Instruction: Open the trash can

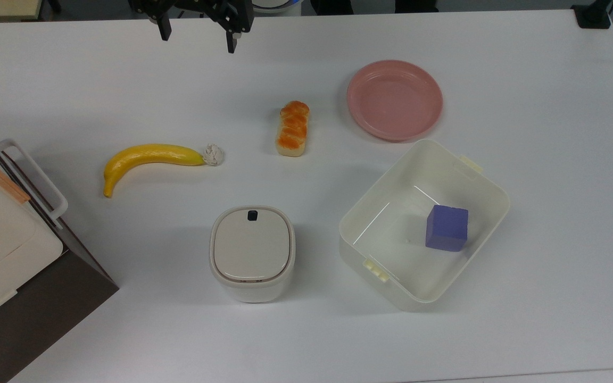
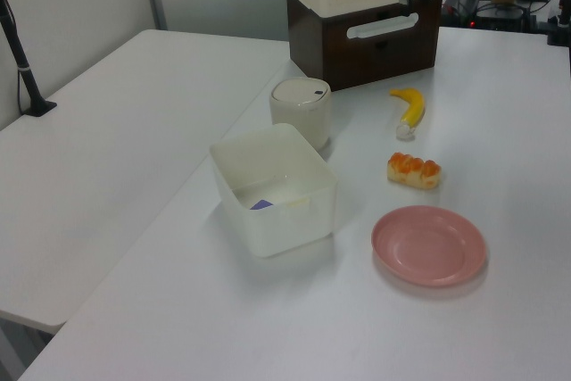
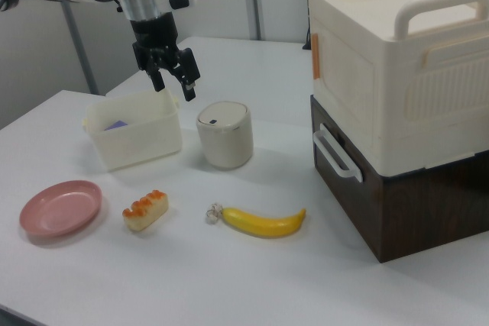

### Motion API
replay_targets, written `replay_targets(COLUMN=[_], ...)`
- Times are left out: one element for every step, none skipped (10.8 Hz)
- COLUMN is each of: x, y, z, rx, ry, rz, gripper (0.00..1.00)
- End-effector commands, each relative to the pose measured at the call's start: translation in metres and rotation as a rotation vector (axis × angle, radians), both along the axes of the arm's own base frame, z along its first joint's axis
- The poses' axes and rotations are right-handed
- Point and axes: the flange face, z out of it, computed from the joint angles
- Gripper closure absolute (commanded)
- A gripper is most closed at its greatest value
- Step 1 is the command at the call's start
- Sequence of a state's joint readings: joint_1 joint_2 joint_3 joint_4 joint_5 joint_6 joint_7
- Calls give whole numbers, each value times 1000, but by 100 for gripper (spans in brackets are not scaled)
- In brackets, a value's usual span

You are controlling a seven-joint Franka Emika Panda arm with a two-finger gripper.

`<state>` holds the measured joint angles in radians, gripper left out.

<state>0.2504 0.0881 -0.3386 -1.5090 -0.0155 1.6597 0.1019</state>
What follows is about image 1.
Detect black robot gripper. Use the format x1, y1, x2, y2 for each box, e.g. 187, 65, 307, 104
128, 0, 255, 54

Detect white lidded trash can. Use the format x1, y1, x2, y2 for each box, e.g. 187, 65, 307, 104
209, 205, 296, 304

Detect white open plastic bin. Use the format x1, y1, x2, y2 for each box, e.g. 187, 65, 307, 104
338, 139, 511, 313

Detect small white crumpled ball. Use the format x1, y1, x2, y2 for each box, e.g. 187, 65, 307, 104
203, 143, 225, 168

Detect yellow toy banana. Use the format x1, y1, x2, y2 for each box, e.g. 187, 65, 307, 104
103, 144, 206, 198

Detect toy bread with orange topping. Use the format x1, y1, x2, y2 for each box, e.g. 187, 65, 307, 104
276, 101, 311, 157

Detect light wooden table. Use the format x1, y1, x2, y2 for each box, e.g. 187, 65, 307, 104
0, 0, 45, 22

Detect pink plastic plate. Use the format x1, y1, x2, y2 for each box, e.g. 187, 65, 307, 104
346, 60, 444, 143

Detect orange strip on cream box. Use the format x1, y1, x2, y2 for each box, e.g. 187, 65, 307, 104
0, 155, 31, 205

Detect dark brown wooden drawer box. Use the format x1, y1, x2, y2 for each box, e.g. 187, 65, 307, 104
0, 116, 120, 383

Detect purple cube block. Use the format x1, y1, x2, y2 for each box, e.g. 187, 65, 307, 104
425, 204, 469, 253

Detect black table clamp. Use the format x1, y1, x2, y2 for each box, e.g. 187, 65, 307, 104
571, 0, 613, 29

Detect white drawer handle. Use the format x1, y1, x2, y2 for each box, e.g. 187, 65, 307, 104
0, 138, 69, 230

